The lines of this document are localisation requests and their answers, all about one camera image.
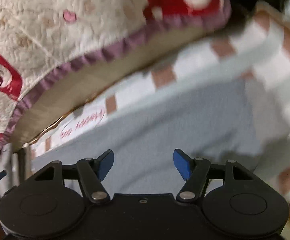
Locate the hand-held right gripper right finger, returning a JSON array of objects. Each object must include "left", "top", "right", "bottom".
[{"left": 173, "top": 149, "right": 256, "bottom": 202}]

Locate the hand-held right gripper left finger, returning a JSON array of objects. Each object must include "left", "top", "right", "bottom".
[{"left": 34, "top": 149, "right": 115, "bottom": 203}]

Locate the grey hoodie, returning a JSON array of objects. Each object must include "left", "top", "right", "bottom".
[{"left": 31, "top": 77, "right": 290, "bottom": 198}]

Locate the dark brown folded cloth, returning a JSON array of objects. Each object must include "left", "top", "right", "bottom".
[{"left": 19, "top": 147, "right": 27, "bottom": 180}]

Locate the cream folded cloth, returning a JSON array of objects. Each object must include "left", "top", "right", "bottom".
[{"left": 25, "top": 145, "right": 32, "bottom": 178}]

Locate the beige bed base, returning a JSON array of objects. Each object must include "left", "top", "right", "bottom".
[{"left": 10, "top": 25, "right": 225, "bottom": 153}]

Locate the checked floor mat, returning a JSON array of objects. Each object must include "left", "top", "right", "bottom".
[{"left": 30, "top": 1, "right": 290, "bottom": 205}]

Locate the white quilt with red print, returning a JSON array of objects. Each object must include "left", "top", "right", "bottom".
[{"left": 0, "top": 0, "right": 233, "bottom": 145}]

